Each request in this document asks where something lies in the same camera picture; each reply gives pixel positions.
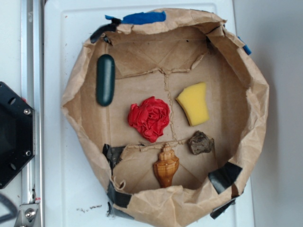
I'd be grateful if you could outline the crumpled red paper ball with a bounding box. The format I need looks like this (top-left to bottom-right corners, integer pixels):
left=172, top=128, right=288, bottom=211
left=128, top=96, right=170, bottom=143

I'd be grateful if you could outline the brown paper bag tray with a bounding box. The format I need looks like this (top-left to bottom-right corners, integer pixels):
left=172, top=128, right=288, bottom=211
left=62, top=9, right=269, bottom=227

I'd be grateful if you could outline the yellow sponge piece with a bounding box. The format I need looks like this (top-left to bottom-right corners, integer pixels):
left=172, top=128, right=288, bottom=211
left=176, top=82, right=209, bottom=126

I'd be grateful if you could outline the brown rough rock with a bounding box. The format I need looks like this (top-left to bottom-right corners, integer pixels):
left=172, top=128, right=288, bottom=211
left=187, top=131, right=214, bottom=155

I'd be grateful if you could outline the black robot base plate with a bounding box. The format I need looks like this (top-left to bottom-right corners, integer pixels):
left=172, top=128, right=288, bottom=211
left=0, top=82, right=34, bottom=189

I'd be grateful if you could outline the aluminium extrusion rail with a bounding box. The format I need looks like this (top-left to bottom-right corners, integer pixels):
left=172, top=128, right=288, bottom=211
left=16, top=0, right=45, bottom=227

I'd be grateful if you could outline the white plastic board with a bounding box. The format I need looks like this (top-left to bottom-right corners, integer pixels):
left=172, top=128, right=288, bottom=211
left=42, top=0, right=256, bottom=227

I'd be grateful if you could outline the dark green plastic pickle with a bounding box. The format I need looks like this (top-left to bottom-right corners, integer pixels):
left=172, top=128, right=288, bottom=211
left=96, top=54, right=116, bottom=106

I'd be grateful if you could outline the orange spiral seashell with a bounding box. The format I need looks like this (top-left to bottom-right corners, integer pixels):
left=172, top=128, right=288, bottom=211
left=153, top=144, right=179, bottom=188

